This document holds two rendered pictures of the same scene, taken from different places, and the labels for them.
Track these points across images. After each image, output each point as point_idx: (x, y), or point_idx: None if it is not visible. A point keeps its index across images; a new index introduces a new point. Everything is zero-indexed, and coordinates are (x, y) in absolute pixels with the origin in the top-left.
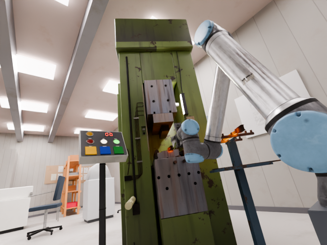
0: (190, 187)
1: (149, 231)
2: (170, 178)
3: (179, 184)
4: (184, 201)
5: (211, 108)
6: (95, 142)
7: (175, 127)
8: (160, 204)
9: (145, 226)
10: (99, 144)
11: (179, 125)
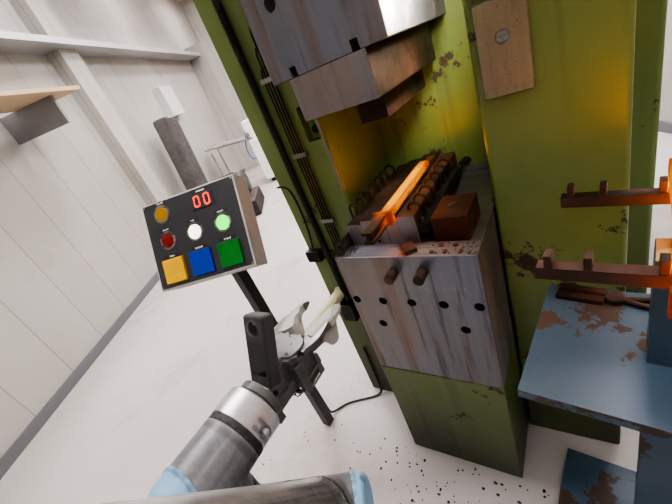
0: (451, 336)
1: None
2: (387, 305)
3: (415, 322)
4: (433, 356)
5: None
6: (178, 239)
7: (246, 342)
8: (373, 345)
9: None
10: (187, 243)
11: (257, 336)
